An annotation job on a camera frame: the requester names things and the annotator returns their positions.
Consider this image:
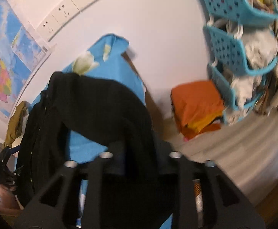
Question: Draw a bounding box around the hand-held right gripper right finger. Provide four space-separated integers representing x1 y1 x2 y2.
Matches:
169 151 265 229

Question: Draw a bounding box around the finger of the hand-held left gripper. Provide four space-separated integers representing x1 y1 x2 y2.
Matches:
10 164 24 176
0 147 20 163

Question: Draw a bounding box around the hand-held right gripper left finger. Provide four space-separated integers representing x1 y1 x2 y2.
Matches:
17 151 121 229

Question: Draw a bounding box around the black garment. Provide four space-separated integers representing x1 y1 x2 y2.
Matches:
16 72 177 229

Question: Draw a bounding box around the person's left hand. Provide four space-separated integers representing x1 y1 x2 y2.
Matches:
0 185 22 211

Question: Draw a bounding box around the olive cloth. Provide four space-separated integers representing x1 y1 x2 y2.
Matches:
3 101 30 149

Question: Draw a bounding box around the orange folded cloth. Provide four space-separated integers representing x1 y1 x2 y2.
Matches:
171 81 225 141

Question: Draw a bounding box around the teal perforated hanging basket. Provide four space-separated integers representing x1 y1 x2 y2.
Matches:
190 0 278 28
203 25 278 76
208 63 266 111

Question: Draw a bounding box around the blue floral bedsheet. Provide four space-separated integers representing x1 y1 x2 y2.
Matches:
15 34 174 229

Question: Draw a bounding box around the colourful wall map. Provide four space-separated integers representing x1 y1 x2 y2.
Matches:
0 0 57 124

